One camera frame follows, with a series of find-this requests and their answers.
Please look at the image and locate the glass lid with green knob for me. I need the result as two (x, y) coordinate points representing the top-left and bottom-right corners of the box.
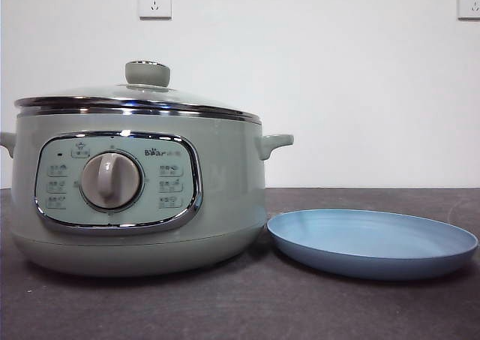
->
(14, 59), (263, 119)

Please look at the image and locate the pale green electric steamer pot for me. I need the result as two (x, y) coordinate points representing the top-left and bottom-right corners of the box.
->
(0, 96), (296, 279)

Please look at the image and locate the blue round plate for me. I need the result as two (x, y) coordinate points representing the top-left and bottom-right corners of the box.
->
(265, 209), (480, 282)

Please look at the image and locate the white wall socket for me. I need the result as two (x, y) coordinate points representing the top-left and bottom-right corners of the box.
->
(457, 0), (480, 21)
(138, 0), (173, 21)

